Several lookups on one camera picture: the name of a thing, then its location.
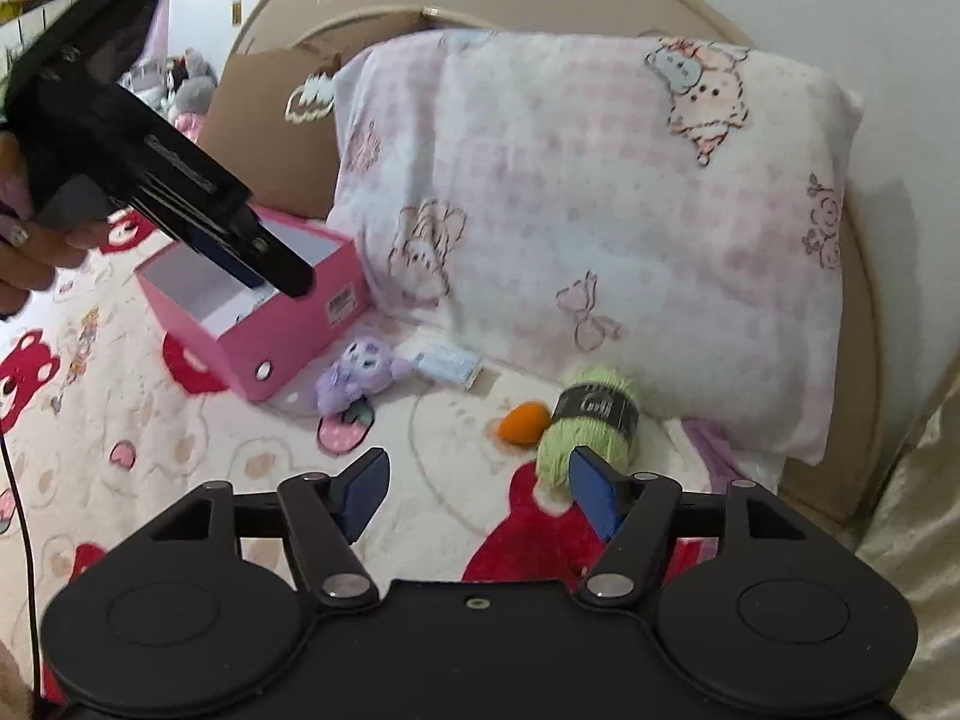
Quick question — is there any green yarn skein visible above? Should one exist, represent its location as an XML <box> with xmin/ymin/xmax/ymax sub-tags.
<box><xmin>536</xmin><ymin>364</ymin><xmax>643</xmax><ymax>511</ymax></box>

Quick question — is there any pink checked pillow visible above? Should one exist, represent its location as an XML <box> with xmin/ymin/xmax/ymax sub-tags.
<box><xmin>326</xmin><ymin>30</ymin><xmax>863</xmax><ymax>466</ymax></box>

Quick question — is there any purple plush toy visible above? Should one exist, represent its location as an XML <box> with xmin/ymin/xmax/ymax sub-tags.
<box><xmin>315</xmin><ymin>337</ymin><xmax>417</xmax><ymax>417</ymax></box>

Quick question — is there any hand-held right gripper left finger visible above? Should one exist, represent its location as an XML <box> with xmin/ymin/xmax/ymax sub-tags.
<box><xmin>142</xmin><ymin>448</ymin><xmax>391</xmax><ymax>609</ymax></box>

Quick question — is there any pink cardboard box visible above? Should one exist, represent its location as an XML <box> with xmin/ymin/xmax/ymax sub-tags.
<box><xmin>135</xmin><ymin>202</ymin><xmax>368</xmax><ymax>402</ymax></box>

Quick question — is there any person's left hand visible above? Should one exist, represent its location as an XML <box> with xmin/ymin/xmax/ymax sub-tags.
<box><xmin>0</xmin><ymin>131</ymin><xmax>115</xmax><ymax>316</ymax></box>

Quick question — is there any pink curtain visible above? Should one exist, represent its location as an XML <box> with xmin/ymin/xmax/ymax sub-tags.
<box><xmin>150</xmin><ymin>0</ymin><xmax>178</xmax><ymax>61</ymax></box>

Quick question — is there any grey plush toy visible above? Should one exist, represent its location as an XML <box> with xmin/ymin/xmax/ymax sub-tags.
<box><xmin>169</xmin><ymin>49</ymin><xmax>220</xmax><ymax>115</ymax></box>

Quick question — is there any beige satin cloth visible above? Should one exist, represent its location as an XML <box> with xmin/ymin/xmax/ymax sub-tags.
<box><xmin>855</xmin><ymin>360</ymin><xmax>960</xmax><ymax>720</ymax></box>

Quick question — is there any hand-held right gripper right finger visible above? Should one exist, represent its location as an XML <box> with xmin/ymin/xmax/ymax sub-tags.
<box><xmin>568</xmin><ymin>446</ymin><xmax>824</xmax><ymax>609</ymax></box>

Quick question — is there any brown pillow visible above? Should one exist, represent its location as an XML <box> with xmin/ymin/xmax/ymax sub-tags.
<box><xmin>202</xmin><ymin>11</ymin><xmax>451</xmax><ymax>222</ymax></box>

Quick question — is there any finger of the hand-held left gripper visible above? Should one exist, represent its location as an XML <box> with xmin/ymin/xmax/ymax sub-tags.
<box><xmin>221</xmin><ymin>204</ymin><xmax>316</xmax><ymax>299</ymax></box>
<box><xmin>180</xmin><ymin>232</ymin><xmax>265</xmax><ymax>290</ymax></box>

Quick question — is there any orange ball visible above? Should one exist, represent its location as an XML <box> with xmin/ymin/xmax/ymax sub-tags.
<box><xmin>499</xmin><ymin>401</ymin><xmax>552</xmax><ymax>445</ymax></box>

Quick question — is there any black cable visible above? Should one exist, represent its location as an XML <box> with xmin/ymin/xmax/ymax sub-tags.
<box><xmin>0</xmin><ymin>427</ymin><xmax>43</xmax><ymax>702</ymax></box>

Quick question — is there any small white blue box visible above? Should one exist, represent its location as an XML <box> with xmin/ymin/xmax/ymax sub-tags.
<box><xmin>409</xmin><ymin>341</ymin><xmax>485</xmax><ymax>391</ymax></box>

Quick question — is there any person's beige fleece clothing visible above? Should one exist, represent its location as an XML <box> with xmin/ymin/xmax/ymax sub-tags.
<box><xmin>0</xmin><ymin>641</ymin><xmax>35</xmax><ymax>720</ymax></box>

